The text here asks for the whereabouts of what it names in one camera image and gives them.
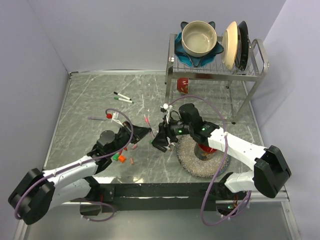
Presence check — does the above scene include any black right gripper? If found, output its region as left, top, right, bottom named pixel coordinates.
left=152, top=113, right=193, bottom=147

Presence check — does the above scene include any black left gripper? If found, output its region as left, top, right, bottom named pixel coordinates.
left=108, top=120, right=151, bottom=157

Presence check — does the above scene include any pink pen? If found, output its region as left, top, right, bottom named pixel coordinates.
left=143, top=114, right=155, bottom=139

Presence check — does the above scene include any green highlighter cap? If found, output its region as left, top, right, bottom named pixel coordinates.
left=112, top=153, right=119, bottom=161

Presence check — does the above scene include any orange highlighter cap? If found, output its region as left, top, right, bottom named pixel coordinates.
left=118, top=155, right=126, bottom=163

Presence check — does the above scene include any green capped white marker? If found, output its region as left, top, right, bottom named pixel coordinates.
left=113, top=97, right=134, bottom=104

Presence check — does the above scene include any purple pen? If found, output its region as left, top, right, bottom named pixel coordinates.
left=87, top=116, right=107, bottom=121

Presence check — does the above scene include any black capped white marker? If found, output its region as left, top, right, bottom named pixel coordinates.
left=113, top=91, right=132, bottom=101

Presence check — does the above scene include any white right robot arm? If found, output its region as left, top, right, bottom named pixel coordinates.
left=152, top=103, right=292, bottom=199

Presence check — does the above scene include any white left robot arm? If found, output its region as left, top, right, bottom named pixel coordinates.
left=8, top=121, right=151, bottom=225

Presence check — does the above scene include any speckled grey plate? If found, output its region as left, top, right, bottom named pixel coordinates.
left=176, top=135, right=224, bottom=179

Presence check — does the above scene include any black and red mug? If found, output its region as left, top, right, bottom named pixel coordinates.
left=194, top=143, right=218, bottom=161

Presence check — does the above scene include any small red cup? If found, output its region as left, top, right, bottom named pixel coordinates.
left=176, top=77, right=189, bottom=94

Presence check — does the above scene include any blue star-shaped bowl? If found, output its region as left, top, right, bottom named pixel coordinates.
left=174, top=20, right=224, bottom=68

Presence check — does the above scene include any steel dish rack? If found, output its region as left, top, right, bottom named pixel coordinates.
left=164, top=33, right=270, bottom=124

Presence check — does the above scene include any beige ceramic bowl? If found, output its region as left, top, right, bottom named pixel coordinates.
left=180, top=21, right=218, bottom=58

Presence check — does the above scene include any cream plate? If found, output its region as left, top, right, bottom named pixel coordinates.
left=221, top=21, right=238, bottom=71

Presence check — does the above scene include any black plate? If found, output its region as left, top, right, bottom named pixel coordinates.
left=235, top=20, right=249, bottom=72

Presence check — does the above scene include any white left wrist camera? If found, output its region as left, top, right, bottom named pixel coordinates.
left=106, top=112, right=124, bottom=128

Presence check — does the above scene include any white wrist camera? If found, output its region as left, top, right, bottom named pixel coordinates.
left=106, top=112, right=124, bottom=128
left=160, top=103, right=173, bottom=124

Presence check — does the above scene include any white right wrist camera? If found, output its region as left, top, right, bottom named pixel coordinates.
left=160, top=103, right=173, bottom=124

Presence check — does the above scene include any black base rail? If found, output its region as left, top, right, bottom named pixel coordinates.
left=69, top=182, right=248, bottom=213

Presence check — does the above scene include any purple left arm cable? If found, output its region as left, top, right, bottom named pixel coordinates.
left=13, top=107, right=135, bottom=223

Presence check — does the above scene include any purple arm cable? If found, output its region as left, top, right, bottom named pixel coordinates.
left=168, top=95, right=253, bottom=226
left=13, top=107, right=135, bottom=223

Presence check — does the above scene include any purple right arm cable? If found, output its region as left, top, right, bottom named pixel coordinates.
left=168, top=95, right=253, bottom=226

